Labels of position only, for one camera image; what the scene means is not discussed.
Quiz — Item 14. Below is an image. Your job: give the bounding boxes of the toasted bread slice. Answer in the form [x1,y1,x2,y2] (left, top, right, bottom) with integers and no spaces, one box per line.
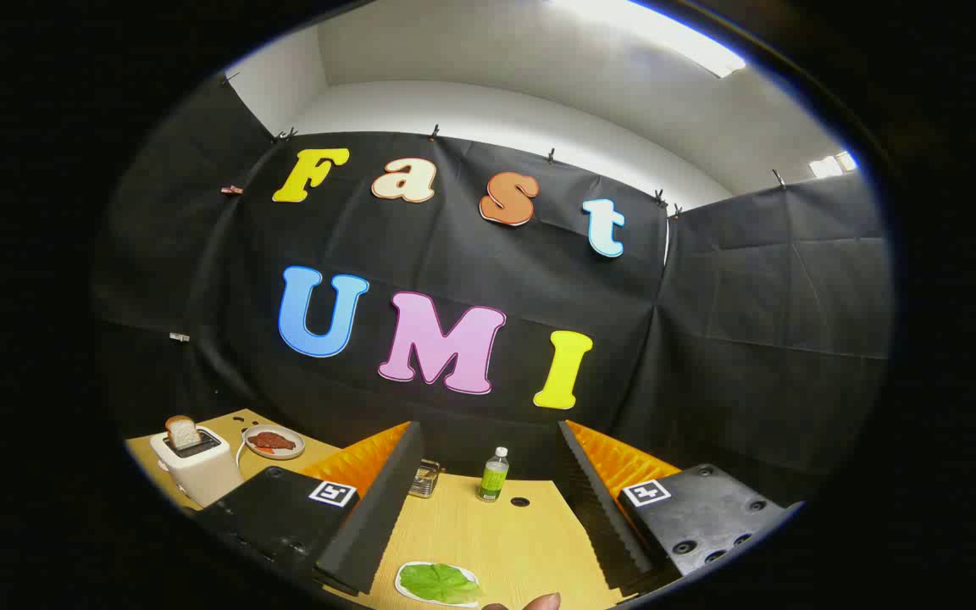
[165,415,202,452]

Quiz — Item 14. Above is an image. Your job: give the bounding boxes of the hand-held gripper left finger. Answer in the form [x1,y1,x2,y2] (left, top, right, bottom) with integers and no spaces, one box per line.
[196,421,425,596]

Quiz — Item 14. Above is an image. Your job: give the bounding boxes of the green lettuce leaf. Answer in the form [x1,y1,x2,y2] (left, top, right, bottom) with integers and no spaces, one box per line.
[400,563,480,605]

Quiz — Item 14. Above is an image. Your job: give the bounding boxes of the small grey plate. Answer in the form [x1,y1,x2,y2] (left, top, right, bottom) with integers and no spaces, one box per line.
[241,424,306,461]

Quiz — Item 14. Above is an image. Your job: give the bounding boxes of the green label plastic bottle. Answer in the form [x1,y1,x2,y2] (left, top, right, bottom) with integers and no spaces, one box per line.
[477,446,511,503]

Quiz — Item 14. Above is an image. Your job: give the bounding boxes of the black backdrop cloth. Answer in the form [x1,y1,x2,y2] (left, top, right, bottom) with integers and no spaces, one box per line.
[90,72,896,509]

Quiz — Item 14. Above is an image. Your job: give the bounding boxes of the white toaster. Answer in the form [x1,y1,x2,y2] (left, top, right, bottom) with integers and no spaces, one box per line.
[149,426,245,509]

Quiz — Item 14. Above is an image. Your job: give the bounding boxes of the white square plate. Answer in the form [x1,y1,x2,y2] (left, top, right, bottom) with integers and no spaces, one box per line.
[394,560,484,608]

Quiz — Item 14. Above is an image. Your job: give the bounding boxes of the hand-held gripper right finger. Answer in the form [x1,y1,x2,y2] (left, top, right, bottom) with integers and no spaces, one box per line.
[557,419,804,594]

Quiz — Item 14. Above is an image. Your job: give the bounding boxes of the small ceiling light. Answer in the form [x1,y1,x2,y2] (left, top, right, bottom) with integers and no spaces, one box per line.
[808,151,858,180]

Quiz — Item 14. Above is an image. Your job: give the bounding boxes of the metal wire rack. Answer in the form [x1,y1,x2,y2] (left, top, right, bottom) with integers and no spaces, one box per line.
[408,458,443,499]

